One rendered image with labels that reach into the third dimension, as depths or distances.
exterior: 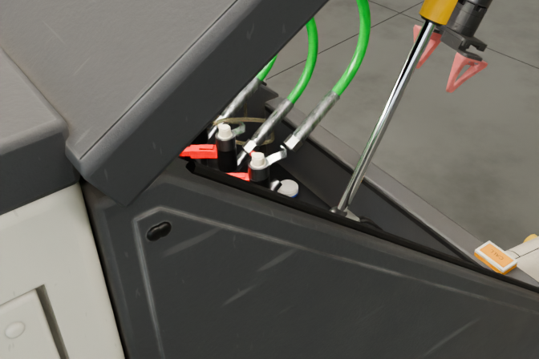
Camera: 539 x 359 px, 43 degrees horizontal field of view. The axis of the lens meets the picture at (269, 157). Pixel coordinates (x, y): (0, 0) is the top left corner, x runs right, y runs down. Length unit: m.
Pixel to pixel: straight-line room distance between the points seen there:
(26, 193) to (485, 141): 2.64
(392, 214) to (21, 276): 0.83
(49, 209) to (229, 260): 0.12
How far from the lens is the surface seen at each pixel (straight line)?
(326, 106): 0.92
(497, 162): 2.78
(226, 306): 0.43
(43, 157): 0.30
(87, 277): 0.35
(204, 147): 0.97
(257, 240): 0.40
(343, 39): 3.52
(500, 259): 1.00
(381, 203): 1.12
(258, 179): 0.90
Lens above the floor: 1.66
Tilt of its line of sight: 38 degrees down
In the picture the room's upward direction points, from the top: 2 degrees counter-clockwise
